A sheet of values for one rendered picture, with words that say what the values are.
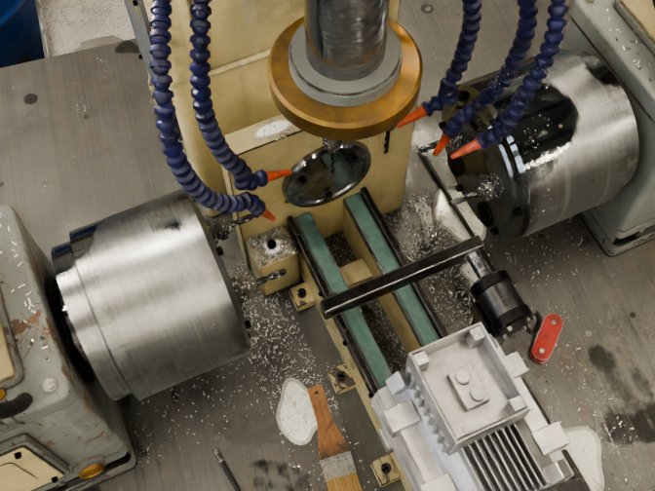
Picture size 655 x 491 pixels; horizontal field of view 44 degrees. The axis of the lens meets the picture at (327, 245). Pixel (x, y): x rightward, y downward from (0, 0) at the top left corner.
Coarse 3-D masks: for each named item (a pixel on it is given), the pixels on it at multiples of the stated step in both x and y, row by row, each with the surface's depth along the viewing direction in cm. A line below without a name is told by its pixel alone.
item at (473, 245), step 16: (480, 240) 116; (432, 256) 115; (448, 256) 115; (464, 256) 116; (400, 272) 114; (416, 272) 114; (432, 272) 116; (352, 288) 113; (368, 288) 113; (384, 288) 113; (320, 304) 113; (336, 304) 112; (352, 304) 113
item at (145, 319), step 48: (96, 240) 102; (144, 240) 101; (192, 240) 101; (96, 288) 98; (144, 288) 99; (192, 288) 100; (240, 288) 108; (96, 336) 99; (144, 336) 100; (192, 336) 102; (240, 336) 105; (144, 384) 104
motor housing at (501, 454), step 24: (384, 408) 104; (408, 432) 100; (504, 432) 95; (528, 432) 99; (408, 456) 101; (432, 456) 99; (456, 456) 97; (480, 456) 95; (504, 456) 95; (528, 456) 96; (552, 456) 100; (408, 480) 103; (456, 480) 96; (480, 480) 95; (504, 480) 93; (528, 480) 93
